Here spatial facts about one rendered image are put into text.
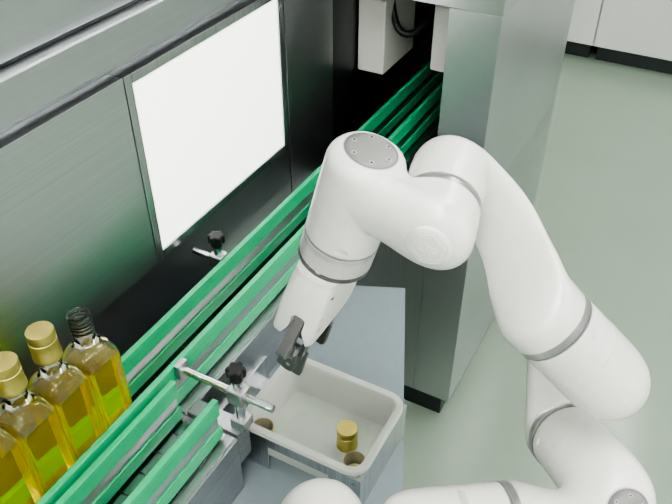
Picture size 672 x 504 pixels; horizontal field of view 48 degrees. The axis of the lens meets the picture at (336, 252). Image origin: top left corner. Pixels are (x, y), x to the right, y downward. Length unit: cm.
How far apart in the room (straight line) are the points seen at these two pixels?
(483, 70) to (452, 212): 99
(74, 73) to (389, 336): 77
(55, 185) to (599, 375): 73
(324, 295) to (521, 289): 19
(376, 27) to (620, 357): 121
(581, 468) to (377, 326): 74
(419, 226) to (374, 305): 91
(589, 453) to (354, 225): 35
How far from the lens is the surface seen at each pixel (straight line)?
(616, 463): 83
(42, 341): 95
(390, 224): 65
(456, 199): 64
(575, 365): 75
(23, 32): 104
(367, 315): 151
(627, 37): 448
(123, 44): 114
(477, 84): 163
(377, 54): 184
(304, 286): 73
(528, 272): 74
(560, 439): 87
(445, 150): 70
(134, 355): 119
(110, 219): 118
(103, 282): 122
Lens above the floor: 179
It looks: 39 degrees down
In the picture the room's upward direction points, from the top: straight up
